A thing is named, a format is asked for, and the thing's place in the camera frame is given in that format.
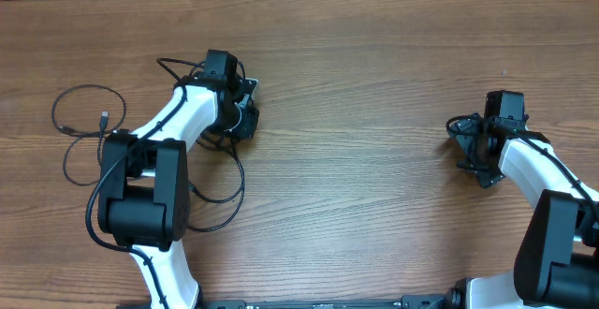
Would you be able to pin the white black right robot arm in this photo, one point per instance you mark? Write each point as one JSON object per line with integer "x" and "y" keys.
{"x": 547, "y": 272}

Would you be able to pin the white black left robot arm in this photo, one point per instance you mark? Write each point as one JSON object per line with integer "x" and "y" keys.
{"x": 141, "y": 203}

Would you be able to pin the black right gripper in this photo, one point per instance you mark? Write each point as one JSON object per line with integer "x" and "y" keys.
{"x": 474, "y": 153}

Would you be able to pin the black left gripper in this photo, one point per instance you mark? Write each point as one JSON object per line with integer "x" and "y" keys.
{"x": 250, "y": 116}

